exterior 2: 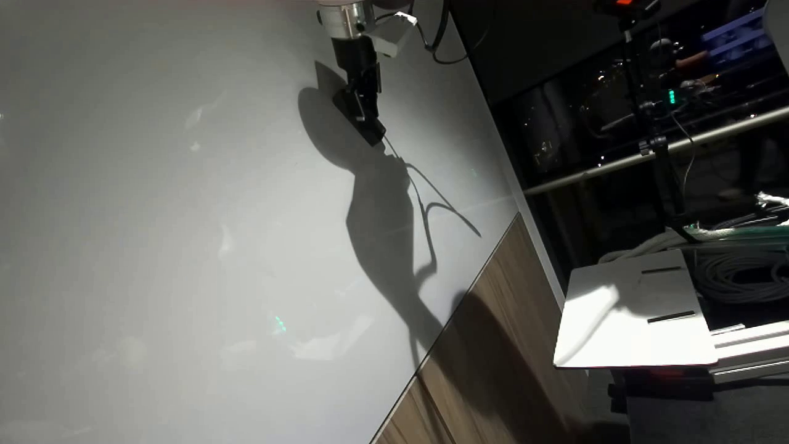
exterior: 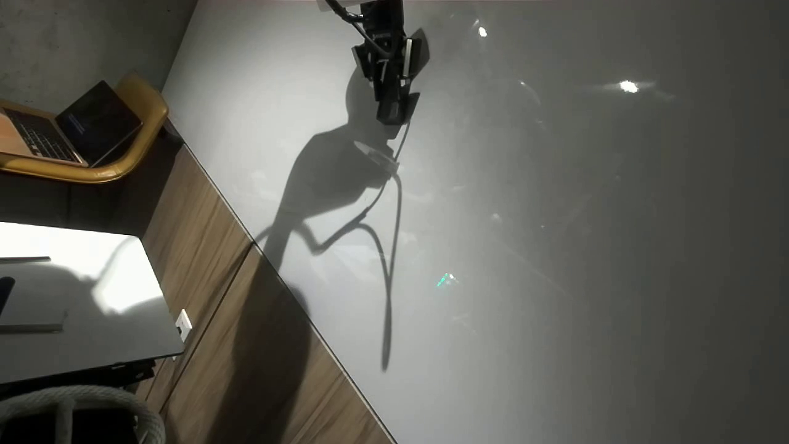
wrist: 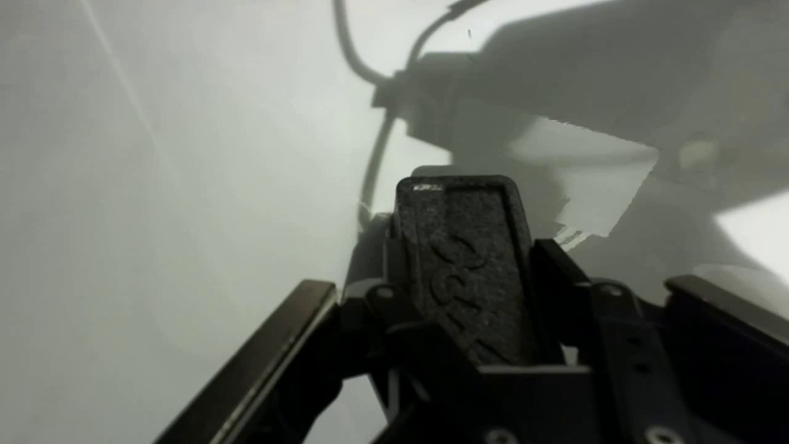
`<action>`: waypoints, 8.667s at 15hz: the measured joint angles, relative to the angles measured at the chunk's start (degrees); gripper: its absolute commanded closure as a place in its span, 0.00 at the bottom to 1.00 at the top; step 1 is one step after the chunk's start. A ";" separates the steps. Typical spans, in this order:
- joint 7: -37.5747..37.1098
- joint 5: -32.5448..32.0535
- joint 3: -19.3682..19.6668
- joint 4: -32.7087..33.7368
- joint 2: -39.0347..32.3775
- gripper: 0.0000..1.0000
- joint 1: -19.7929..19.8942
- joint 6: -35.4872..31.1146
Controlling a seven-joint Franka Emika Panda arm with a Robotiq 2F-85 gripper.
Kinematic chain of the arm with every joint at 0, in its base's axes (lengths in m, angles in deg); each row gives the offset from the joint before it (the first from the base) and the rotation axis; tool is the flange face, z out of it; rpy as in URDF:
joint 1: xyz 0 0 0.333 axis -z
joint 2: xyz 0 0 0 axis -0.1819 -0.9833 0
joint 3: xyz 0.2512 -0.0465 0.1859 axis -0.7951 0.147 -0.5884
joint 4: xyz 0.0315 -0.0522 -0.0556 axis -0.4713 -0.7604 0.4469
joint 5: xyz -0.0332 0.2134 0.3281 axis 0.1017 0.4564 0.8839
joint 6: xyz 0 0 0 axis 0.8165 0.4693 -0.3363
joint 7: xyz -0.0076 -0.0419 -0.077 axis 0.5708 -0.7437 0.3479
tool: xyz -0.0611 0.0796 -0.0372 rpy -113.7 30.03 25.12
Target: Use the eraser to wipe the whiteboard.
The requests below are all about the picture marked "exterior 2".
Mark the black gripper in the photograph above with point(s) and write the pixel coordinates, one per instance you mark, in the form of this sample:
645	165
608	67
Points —
357	61

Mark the black equipment rack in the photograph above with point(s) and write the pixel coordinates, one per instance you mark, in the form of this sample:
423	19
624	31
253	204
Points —
569	108

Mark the black tripod stand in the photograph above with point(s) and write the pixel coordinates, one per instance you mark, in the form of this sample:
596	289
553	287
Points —
664	177

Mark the long metal bar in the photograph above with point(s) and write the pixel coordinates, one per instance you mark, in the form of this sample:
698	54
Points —
724	131

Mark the white slotted platform board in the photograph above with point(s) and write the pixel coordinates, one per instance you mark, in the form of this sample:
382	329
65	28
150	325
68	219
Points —
650	336

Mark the blue box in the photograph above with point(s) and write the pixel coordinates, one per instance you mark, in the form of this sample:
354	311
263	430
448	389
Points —
740	41

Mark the aluminium rail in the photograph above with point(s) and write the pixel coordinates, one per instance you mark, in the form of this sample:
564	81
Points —
754	341

